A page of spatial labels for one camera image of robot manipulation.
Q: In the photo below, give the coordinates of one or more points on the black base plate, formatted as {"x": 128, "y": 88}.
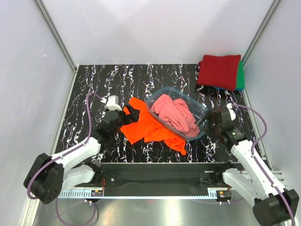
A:
{"x": 148, "y": 180}

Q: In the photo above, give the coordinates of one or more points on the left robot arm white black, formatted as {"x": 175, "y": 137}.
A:
{"x": 51, "y": 174}

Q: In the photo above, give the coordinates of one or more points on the aluminium frame post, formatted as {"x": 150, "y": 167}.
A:
{"x": 264, "y": 24}
{"x": 53, "y": 30}

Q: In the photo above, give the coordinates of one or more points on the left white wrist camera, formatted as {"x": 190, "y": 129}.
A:
{"x": 112, "y": 103}

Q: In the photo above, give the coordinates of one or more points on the left aluminium frame post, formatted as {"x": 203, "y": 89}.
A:
{"x": 53, "y": 30}

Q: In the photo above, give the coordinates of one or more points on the white slotted cable duct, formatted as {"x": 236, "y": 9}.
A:
{"x": 80, "y": 193}

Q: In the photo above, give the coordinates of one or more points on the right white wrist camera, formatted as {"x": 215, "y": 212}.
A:
{"x": 231, "y": 111}

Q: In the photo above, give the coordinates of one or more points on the orange t shirt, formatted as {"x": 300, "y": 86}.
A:
{"x": 149, "y": 129}

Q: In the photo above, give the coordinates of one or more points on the folded blue t shirt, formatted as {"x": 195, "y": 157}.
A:
{"x": 238, "y": 89}

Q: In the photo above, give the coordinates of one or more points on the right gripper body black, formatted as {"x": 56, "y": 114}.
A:
{"x": 212, "y": 129}

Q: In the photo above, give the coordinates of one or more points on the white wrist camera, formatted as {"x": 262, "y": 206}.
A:
{"x": 231, "y": 111}
{"x": 112, "y": 103}

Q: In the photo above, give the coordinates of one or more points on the clear blue plastic bin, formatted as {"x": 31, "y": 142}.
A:
{"x": 196, "y": 108}

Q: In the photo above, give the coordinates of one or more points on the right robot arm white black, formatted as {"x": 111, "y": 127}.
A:
{"x": 272, "y": 203}

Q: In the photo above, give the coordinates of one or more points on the folded red t shirt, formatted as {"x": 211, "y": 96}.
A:
{"x": 219, "y": 71}

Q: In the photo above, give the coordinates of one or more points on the pink t shirt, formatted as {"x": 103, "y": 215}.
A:
{"x": 176, "y": 114}

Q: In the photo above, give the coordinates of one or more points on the folded green t shirt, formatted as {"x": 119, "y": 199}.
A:
{"x": 240, "y": 83}

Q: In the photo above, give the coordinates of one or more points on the right aluminium frame post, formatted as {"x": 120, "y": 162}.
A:
{"x": 264, "y": 24}

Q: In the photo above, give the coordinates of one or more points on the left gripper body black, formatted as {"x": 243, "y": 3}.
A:
{"x": 122, "y": 120}

